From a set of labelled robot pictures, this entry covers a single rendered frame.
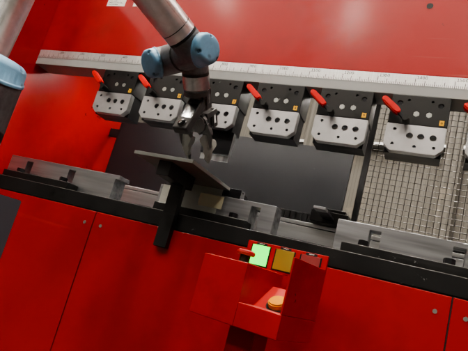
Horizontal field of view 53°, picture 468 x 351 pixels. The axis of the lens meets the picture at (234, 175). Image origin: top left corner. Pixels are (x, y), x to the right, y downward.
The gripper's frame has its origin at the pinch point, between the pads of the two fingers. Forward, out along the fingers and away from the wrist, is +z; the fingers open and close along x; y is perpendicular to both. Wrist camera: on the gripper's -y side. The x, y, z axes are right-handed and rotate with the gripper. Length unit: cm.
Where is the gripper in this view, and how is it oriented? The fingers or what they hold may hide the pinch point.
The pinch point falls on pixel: (197, 159)
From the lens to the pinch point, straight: 138.9
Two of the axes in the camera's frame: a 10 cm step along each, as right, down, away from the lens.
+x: -9.0, -1.6, 4.0
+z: 0.3, 9.1, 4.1
